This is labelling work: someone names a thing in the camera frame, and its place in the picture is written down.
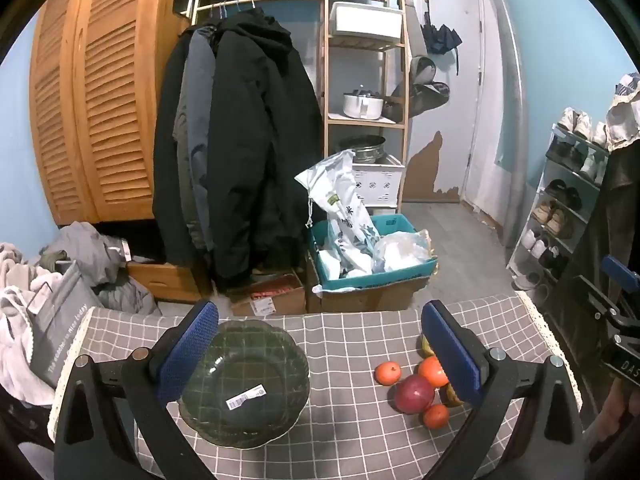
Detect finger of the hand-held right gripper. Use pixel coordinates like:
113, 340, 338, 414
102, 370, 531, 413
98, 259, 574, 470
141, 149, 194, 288
575, 275, 633, 333
601, 255, 640, 288

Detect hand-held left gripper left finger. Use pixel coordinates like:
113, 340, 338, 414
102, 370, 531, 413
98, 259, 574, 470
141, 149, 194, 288
52, 300, 221, 480

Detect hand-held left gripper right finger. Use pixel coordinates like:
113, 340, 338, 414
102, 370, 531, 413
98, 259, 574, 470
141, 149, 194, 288
420, 300, 587, 480

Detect orange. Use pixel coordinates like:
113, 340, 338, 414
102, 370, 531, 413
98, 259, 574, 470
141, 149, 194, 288
417, 356, 449, 388
422, 403, 450, 429
375, 361, 402, 387

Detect red apple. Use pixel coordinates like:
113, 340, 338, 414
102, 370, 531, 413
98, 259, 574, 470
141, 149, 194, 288
394, 375, 436, 414

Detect green glass bowl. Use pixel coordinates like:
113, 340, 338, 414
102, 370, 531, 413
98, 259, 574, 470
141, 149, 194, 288
177, 319, 311, 450

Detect person's right hand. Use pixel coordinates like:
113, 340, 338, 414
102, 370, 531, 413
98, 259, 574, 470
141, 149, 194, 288
584, 379, 640, 467

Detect wooden drawer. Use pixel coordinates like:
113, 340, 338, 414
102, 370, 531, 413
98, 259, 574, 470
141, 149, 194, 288
125, 260, 216, 303

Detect shoe rack with shoes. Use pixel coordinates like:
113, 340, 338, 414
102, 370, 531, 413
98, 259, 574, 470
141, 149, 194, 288
512, 107, 608, 291

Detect brown cardboard box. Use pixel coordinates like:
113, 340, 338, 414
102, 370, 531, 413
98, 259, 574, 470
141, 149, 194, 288
227, 270, 307, 317

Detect clear plastic bag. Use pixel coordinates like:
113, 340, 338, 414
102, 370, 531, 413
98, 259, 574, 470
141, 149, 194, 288
372, 230, 433, 273

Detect grey tote bag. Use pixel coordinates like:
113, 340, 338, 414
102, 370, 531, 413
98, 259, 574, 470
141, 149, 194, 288
27, 260, 93, 388

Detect grey clothes pile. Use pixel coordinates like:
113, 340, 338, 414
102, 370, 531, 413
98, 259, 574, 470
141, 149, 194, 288
40, 220, 161, 316

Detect teal cardboard box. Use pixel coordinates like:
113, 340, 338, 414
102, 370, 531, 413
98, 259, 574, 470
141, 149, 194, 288
306, 213, 438, 313

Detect white perforated basket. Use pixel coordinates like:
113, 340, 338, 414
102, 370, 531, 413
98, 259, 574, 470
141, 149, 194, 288
350, 154, 405, 208

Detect grey pipe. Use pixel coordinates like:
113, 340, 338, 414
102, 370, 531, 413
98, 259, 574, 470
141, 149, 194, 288
487, 0, 530, 248

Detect white patterned plastic bag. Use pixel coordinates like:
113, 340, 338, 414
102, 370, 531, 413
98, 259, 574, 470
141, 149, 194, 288
295, 150, 381, 276

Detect metal pot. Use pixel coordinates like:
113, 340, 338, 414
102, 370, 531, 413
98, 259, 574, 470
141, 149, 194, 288
340, 135, 387, 165

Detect grey jacket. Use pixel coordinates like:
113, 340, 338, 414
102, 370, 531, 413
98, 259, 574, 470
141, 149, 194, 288
172, 27, 221, 251

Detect black hooded coat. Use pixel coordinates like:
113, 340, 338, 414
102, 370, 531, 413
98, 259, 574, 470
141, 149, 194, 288
210, 10, 326, 291

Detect white door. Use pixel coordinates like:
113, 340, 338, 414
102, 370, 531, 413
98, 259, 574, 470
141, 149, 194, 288
412, 0, 488, 203

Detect wooden louvred wardrobe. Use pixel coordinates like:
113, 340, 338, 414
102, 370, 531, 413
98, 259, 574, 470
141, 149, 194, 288
27, 0, 201, 223

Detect wooden shelf unit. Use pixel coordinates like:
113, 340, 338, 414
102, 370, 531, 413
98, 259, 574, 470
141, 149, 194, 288
322, 0, 413, 211

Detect white pot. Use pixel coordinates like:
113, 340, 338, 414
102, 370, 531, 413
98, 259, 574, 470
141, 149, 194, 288
342, 90, 385, 120

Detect grey hanging fabric pockets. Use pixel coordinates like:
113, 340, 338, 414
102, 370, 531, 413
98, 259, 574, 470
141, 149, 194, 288
385, 55, 451, 123

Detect black umbrella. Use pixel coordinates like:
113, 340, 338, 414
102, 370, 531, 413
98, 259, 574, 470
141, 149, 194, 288
420, 0, 463, 76

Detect white storage box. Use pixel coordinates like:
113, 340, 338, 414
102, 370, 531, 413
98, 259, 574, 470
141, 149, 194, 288
330, 1, 403, 41

